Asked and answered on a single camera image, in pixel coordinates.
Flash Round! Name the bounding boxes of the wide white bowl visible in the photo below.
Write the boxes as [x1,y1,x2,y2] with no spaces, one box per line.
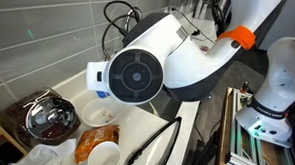
[81,97,121,129]

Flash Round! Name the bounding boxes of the orange snack packet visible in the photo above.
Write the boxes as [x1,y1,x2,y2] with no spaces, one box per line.
[73,122,122,165]

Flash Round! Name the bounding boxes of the black kitchen tongs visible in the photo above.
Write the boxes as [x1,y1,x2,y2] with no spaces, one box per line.
[126,114,183,165]

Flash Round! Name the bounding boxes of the tall white cup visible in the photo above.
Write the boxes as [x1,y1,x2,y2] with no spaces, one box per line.
[87,140,123,165]

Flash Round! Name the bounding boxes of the wooden base board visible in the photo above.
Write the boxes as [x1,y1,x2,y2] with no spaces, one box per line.
[214,86,242,165]

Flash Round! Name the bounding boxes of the glass pot lid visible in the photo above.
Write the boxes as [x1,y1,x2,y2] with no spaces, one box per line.
[24,94,78,142]

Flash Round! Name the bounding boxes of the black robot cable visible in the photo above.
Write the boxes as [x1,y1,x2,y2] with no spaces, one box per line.
[100,0,145,64]

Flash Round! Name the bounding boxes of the orange forearm cable strap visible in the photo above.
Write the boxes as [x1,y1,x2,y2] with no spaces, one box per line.
[216,24,258,51]

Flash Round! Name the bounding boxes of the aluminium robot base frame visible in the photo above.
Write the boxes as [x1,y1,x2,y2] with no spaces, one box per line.
[227,87,295,165]

